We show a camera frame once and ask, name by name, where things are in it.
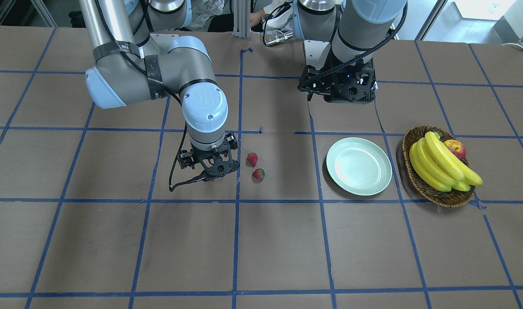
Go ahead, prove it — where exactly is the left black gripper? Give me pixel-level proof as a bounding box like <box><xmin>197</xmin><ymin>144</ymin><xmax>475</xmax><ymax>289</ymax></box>
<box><xmin>297</xmin><ymin>58</ymin><xmax>376</xmax><ymax>104</ymax></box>

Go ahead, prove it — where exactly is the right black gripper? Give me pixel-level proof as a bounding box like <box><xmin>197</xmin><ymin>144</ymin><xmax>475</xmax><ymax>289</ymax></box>
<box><xmin>177</xmin><ymin>133</ymin><xmax>240</xmax><ymax>181</ymax></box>

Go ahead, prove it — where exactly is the red strawberry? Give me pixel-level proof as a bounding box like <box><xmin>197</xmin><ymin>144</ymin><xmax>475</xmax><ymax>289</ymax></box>
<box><xmin>251</xmin><ymin>168</ymin><xmax>266</xmax><ymax>181</ymax></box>
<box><xmin>246</xmin><ymin>152</ymin><xmax>259</xmax><ymax>167</ymax></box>

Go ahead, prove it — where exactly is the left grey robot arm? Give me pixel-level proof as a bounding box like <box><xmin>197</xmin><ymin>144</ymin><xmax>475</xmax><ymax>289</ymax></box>
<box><xmin>291</xmin><ymin>0</ymin><xmax>408</xmax><ymax>104</ymax></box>

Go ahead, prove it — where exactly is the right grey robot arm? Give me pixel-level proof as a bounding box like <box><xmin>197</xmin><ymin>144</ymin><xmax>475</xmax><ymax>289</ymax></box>
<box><xmin>80</xmin><ymin>0</ymin><xmax>239</xmax><ymax>182</ymax></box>

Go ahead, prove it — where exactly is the light green plate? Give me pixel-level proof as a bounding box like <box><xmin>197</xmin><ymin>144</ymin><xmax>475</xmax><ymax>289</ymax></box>
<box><xmin>326</xmin><ymin>137</ymin><xmax>392</xmax><ymax>196</ymax></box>

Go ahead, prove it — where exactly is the seated person in white shirt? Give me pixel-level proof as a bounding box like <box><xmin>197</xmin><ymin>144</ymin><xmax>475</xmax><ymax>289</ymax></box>
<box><xmin>250</xmin><ymin>0</ymin><xmax>294</xmax><ymax>33</ymax></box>

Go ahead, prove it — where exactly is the yellow banana bunch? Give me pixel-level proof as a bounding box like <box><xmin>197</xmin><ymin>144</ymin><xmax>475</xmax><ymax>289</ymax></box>
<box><xmin>410</xmin><ymin>131</ymin><xmax>483</xmax><ymax>192</ymax></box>

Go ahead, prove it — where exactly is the red apple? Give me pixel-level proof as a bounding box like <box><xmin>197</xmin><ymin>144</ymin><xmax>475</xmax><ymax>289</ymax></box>
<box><xmin>443</xmin><ymin>139</ymin><xmax>466</xmax><ymax>161</ymax></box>

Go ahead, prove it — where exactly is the brown wicker basket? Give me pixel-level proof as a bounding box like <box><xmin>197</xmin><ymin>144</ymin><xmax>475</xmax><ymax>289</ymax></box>
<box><xmin>396</xmin><ymin>125</ymin><xmax>476</xmax><ymax>208</ymax></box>

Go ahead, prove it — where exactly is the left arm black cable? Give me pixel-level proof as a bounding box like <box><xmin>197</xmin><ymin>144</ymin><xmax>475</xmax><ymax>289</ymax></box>
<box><xmin>261</xmin><ymin>0</ymin><xmax>408</xmax><ymax>93</ymax></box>

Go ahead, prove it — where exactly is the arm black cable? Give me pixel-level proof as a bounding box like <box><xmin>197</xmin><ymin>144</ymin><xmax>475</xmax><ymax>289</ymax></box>
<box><xmin>94</xmin><ymin>0</ymin><xmax>208</xmax><ymax>192</ymax></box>
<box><xmin>261</xmin><ymin>0</ymin><xmax>408</xmax><ymax>93</ymax></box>

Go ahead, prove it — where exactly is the aluminium frame post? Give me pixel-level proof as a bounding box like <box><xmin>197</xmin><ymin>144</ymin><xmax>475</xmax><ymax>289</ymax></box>
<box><xmin>231</xmin><ymin>0</ymin><xmax>251</xmax><ymax>40</ymax></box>

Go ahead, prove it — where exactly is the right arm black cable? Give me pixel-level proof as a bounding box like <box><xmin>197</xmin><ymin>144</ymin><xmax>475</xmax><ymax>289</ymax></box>
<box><xmin>94</xmin><ymin>0</ymin><xmax>208</xmax><ymax>192</ymax></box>

